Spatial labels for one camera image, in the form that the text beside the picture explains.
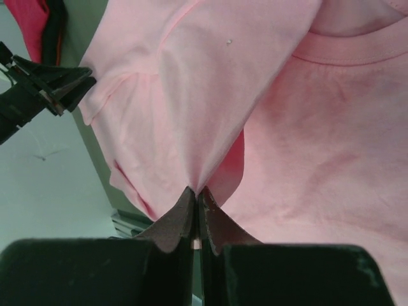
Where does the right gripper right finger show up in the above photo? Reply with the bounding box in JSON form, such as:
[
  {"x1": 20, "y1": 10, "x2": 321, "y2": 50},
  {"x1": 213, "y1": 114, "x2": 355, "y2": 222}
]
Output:
[{"x1": 198, "y1": 187, "x2": 261, "y2": 256}]

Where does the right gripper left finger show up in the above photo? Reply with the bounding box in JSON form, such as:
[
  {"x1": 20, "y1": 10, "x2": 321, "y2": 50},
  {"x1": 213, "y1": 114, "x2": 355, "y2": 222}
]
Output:
[{"x1": 134, "y1": 187, "x2": 195, "y2": 254}]

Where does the pink t shirt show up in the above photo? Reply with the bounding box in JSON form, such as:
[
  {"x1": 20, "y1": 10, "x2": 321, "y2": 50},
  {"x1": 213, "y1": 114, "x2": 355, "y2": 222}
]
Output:
[{"x1": 79, "y1": 1, "x2": 407, "y2": 305}]

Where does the folded black t shirt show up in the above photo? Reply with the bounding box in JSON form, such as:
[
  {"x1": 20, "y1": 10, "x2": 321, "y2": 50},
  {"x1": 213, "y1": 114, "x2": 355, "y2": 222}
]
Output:
[{"x1": 41, "y1": 0, "x2": 68, "y2": 66}]

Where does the folded red t shirt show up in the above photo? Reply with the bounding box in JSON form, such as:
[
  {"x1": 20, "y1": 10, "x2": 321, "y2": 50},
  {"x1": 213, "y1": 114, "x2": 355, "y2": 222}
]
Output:
[{"x1": 4, "y1": 0, "x2": 50, "y2": 62}]

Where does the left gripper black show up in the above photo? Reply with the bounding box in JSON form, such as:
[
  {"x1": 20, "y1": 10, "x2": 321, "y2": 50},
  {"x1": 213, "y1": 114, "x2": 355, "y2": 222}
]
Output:
[{"x1": 1, "y1": 43, "x2": 96, "y2": 143}]

